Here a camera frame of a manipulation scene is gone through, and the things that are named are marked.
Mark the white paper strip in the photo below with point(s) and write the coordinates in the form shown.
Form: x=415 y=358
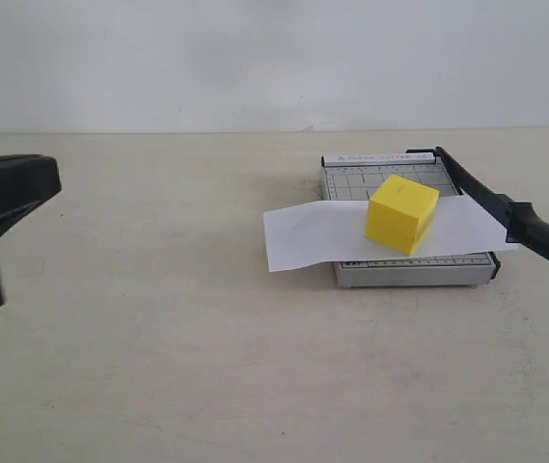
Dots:
x=334 y=231

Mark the black cutter blade arm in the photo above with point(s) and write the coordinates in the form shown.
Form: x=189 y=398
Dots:
x=523 y=225

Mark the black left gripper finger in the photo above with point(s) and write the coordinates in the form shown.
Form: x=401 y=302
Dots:
x=27 y=181

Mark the grey paper cutter base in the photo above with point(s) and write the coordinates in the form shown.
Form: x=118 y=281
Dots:
x=356 y=177

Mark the yellow foam cube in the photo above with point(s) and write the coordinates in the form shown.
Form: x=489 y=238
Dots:
x=400 y=213

